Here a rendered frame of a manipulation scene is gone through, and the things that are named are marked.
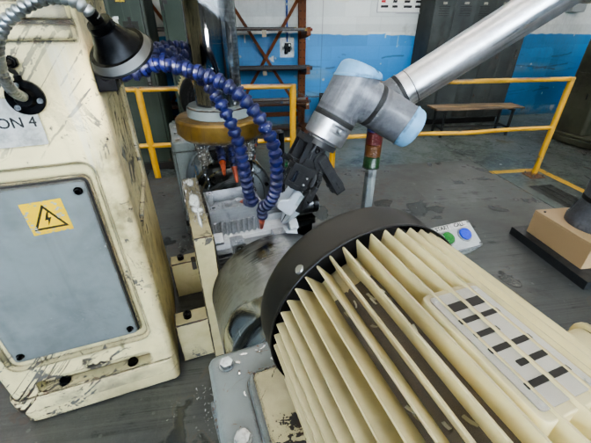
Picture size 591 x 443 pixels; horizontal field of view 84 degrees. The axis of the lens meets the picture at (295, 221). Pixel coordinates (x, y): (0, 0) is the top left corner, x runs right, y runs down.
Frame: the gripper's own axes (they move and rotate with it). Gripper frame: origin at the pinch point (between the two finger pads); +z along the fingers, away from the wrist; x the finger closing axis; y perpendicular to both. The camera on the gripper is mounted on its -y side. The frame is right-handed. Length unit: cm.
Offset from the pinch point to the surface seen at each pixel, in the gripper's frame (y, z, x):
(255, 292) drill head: 15.4, 2.6, 27.3
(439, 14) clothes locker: -298, -233, -395
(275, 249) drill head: 11.5, -1.7, 20.2
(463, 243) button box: -33.6, -15.2, 18.8
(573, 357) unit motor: 19, -20, 59
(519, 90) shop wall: -546, -241, -396
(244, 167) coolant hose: 19.7, -10.9, 12.1
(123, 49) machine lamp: 41, -20, 23
